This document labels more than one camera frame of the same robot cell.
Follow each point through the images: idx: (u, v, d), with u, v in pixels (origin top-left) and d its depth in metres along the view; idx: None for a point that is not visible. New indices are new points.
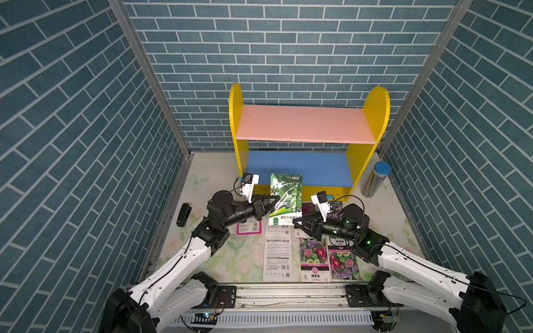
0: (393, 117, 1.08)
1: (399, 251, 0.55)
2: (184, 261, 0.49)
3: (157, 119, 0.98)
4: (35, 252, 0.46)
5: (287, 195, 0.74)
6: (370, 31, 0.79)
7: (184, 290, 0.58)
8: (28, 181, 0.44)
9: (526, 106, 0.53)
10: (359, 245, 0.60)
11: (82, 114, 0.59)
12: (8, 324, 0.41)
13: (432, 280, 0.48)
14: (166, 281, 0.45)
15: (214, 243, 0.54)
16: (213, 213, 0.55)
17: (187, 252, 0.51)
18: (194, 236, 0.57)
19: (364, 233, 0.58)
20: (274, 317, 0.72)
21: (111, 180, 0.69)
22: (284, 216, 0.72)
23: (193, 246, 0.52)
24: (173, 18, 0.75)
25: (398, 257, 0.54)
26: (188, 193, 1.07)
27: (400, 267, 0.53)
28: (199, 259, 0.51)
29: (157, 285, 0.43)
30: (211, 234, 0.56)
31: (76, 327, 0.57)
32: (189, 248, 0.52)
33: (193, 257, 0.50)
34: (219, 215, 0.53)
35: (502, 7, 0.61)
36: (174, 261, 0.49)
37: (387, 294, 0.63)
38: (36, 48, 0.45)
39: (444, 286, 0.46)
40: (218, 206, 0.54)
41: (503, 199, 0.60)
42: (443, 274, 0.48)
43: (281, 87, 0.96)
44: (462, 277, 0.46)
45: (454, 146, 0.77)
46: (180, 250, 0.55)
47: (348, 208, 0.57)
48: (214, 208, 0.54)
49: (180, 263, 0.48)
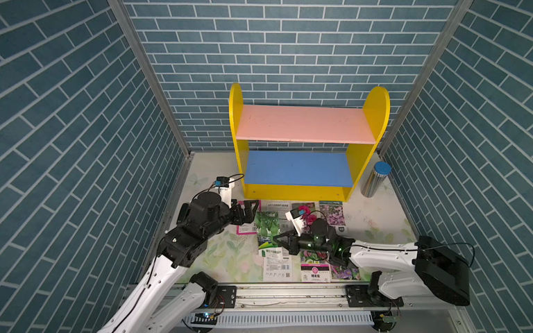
0: (393, 117, 1.08)
1: (364, 245, 0.60)
2: (149, 292, 0.41)
3: (157, 118, 0.98)
4: (35, 252, 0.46)
5: (268, 231, 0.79)
6: (370, 31, 0.79)
7: (180, 297, 0.58)
8: (28, 181, 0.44)
9: (526, 106, 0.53)
10: (333, 257, 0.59)
11: (82, 114, 0.59)
12: (8, 324, 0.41)
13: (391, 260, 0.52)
14: (130, 322, 0.39)
15: (188, 254, 0.45)
16: (196, 214, 0.48)
17: (152, 279, 0.43)
18: (159, 257, 0.45)
19: (336, 242, 0.61)
20: (275, 317, 0.72)
21: (111, 180, 0.69)
22: (268, 250, 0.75)
23: (159, 271, 0.43)
24: (173, 18, 0.75)
25: (359, 252, 0.59)
26: (188, 193, 1.07)
27: (370, 260, 0.57)
28: (168, 284, 0.44)
29: (121, 329, 0.38)
30: (180, 248, 0.46)
31: (75, 327, 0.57)
32: (154, 272, 0.43)
33: (159, 284, 0.42)
34: (202, 217, 0.48)
35: (502, 7, 0.61)
36: (138, 293, 0.42)
37: (385, 293, 0.63)
38: (36, 48, 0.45)
39: (403, 261, 0.49)
40: (203, 205, 0.47)
41: (503, 199, 0.60)
42: (398, 250, 0.52)
43: (281, 87, 0.96)
44: (411, 246, 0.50)
45: (454, 146, 0.77)
46: (144, 278, 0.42)
47: (314, 225, 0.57)
48: (197, 207, 0.47)
49: (144, 295, 0.41)
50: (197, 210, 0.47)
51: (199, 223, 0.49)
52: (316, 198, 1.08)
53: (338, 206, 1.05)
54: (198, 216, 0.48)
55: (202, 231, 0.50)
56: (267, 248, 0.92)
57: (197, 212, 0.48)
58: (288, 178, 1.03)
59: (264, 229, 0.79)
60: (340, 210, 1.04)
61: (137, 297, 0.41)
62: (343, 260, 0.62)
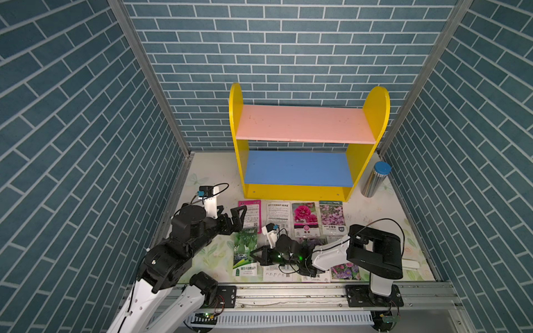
0: (393, 117, 1.08)
1: (317, 250, 0.67)
2: (132, 318, 0.40)
3: (157, 118, 0.98)
4: (35, 252, 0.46)
5: (245, 248, 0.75)
6: (370, 31, 0.79)
7: (178, 303, 0.58)
8: (28, 181, 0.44)
9: (526, 106, 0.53)
10: (301, 267, 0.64)
11: (82, 114, 0.59)
12: (8, 323, 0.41)
13: (339, 256, 0.55)
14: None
15: (169, 273, 0.42)
16: (178, 231, 0.45)
17: (132, 306, 0.40)
18: (139, 282, 0.42)
19: (302, 253, 0.66)
20: (275, 317, 0.72)
21: (111, 180, 0.69)
22: (243, 268, 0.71)
23: (140, 297, 0.41)
24: (173, 18, 0.75)
25: (316, 255, 0.66)
26: (188, 193, 1.07)
27: (327, 262, 0.60)
28: (150, 309, 0.41)
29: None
30: (162, 267, 0.43)
31: (75, 327, 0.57)
32: (134, 298, 0.41)
33: (141, 311, 0.40)
34: (184, 234, 0.44)
35: (502, 7, 0.61)
36: (121, 318, 0.40)
37: (380, 292, 0.63)
38: (36, 48, 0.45)
39: (344, 252, 0.53)
40: (186, 223, 0.43)
41: (503, 199, 0.60)
42: (338, 245, 0.58)
43: (281, 87, 0.96)
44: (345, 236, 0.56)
45: (454, 146, 0.77)
46: (124, 305, 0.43)
47: (278, 242, 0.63)
48: (180, 225, 0.43)
49: (128, 322, 0.40)
50: (178, 227, 0.44)
51: (182, 241, 0.46)
52: (316, 198, 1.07)
53: (338, 205, 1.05)
54: (181, 234, 0.45)
55: (186, 248, 0.47)
56: (242, 266, 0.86)
57: (178, 229, 0.45)
58: (288, 178, 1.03)
59: (241, 247, 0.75)
60: (340, 210, 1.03)
61: (120, 323, 0.40)
62: (310, 269, 0.67)
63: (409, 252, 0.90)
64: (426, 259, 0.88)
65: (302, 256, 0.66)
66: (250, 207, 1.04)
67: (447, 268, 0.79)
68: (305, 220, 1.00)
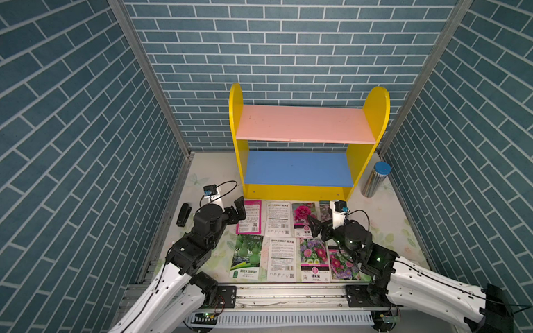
0: (393, 117, 1.08)
1: (412, 267, 0.54)
2: (157, 297, 0.44)
3: (157, 119, 0.98)
4: (36, 252, 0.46)
5: (248, 251, 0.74)
6: (370, 32, 0.79)
7: (178, 301, 0.58)
8: (28, 181, 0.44)
9: (525, 107, 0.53)
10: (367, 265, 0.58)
11: (82, 114, 0.59)
12: (8, 323, 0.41)
13: (448, 296, 0.48)
14: (138, 324, 0.42)
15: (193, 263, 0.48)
16: (199, 226, 0.52)
17: (159, 285, 0.46)
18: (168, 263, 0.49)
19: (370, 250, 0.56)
20: (274, 317, 0.72)
21: (111, 180, 0.69)
22: (242, 270, 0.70)
23: (168, 277, 0.47)
24: (173, 19, 0.75)
25: (411, 275, 0.53)
26: (188, 193, 1.07)
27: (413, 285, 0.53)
28: (174, 291, 0.47)
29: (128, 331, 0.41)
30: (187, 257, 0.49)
31: (75, 327, 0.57)
32: (162, 279, 0.46)
33: (166, 290, 0.45)
34: (205, 229, 0.51)
35: (501, 7, 0.61)
36: (146, 297, 0.44)
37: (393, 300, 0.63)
38: (36, 48, 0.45)
39: (464, 302, 0.46)
40: (206, 218, 0.50)
41: (503, 199, 0.60)
42: (458, 288, 0.48)
43: (280, 87, 0.96)
44: (478, 291, 0.47)
45: (454, 146, 0.77)
46: (151, 284, 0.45)
47: (350, 228, 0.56)
48: (200, 220, 0.50)
49: (152, 300, 0.44)
50: (200, 223, 0.51)
51: (203, 233, 0.52)
52: (316, 198, 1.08)
53: None
54: (202, 228, 0.51)
55: (205, 241, 0.54)
56: (242, 268, 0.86)
57: (200, 225, 0.51)
58: (288, 178, 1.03)
59: (244, 250, 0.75)
60: None
61: (143, 303, 0.44)
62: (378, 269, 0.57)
63: (409, 252, 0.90)
64: (426, 259, 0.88)
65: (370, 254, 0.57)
66: (250, 208, 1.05)
67: (447, 268, 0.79)
68: (305, 220, 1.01)
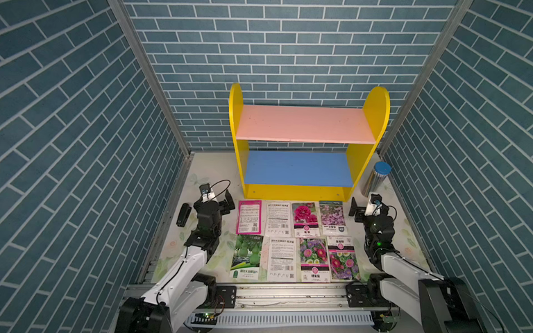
0: (393, 117, 1.08)
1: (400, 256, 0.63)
2: (187, 263, 0.52)
3: (157, 119, 0.98)
4: (37, 252, 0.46)
5: (248, 251, 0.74)
6: (370, 31, 0.79)
7: (187, 293, 0.58)
8: (28, 182, 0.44)
9: (526, 106, 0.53)
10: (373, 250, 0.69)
11: (82, 114, 0.59)
12: (8, 324, 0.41)
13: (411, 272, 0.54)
14: (175, 282, 0.47)
15: (209, 248, 0.59)
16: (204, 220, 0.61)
17: (187, 257, 0.55)
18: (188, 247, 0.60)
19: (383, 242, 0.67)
20: (274, 317, 0.72)
21: (111, 180, 0.69)
22: (242, 270, 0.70)
23: (192, 253, 0.56)
24: (173, 19, 0.75)
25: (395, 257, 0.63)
26: (188, 193, 1.07)
27: (395, 267, 0.60)
28: (198, 263, 0.54)
29: (168, 286, 0.46)
30: (203, 242, 0.60)
31: (75, 327, 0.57)
32: (188, 254, 0.56)
33: (194, 259, 0.54)
34: (210, 222, 0.61)
35: (502, 7, 0.61)
36: (177, 266, 0.52)
37: (384, 290, 0.65)
38: (36, 48, 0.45)
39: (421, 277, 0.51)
40: (209, 213, 0.61)
41: (503, 199, 0.60)
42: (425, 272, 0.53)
43: (280, 87, 0.96)
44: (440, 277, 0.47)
45: (454, 146, 0.77)
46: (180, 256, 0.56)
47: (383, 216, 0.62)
48: (204, 216, 0.60)
49: (184, 266, 0.52)
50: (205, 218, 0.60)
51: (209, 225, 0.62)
52: (316, 198, 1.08)
53: (338, 206, 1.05)
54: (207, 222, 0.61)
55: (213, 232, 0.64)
56: (242, 268, 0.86)
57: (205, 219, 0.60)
58: (288, 178, 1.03)
59: (244, 250, 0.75)
60: (339, 209, 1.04)
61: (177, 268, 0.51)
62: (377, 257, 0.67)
63: (409, 252, 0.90)
64: (426, 259, 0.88)
65: (383, 242, 0.67)
66: (250, 208, 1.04)
67: (447, 268, 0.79)
68: (305, 220, 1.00)
